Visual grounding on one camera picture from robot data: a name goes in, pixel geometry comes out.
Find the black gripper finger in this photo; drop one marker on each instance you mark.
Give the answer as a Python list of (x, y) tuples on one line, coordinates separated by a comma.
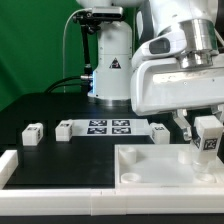
[(218, 112), (179, 117)]

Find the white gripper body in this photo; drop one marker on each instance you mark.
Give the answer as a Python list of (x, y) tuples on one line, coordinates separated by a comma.
[(159, 86)]

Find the white square table top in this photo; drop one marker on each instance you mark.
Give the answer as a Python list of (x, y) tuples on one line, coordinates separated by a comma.
[(150, 165)]

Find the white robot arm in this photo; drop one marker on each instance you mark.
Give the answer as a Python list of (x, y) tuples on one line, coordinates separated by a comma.
[(160, 55)]

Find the white sheet with fiducial markers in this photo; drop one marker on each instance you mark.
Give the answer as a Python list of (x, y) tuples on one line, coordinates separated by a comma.
[(110, 127)]

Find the white U-shaped obstacle wall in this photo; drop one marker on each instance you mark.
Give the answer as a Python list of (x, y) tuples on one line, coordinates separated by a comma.
[(114, 201)]

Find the black camera on stand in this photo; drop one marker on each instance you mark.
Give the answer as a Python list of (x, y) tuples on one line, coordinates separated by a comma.
[(89, 20)]

